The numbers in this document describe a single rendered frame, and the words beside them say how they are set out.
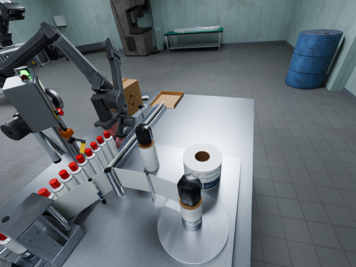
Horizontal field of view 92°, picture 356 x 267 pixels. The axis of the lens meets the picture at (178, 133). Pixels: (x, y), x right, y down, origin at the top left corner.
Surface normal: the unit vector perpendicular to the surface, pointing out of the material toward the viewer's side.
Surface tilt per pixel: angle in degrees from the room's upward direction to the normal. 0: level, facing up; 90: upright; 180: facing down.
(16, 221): 0
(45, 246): 90
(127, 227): 0
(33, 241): 90
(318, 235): 0
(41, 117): 90
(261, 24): 90
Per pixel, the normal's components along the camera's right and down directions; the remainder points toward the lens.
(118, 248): -0.09, -0.79
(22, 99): 0.58, 0.45
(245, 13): -0.22, 0.61
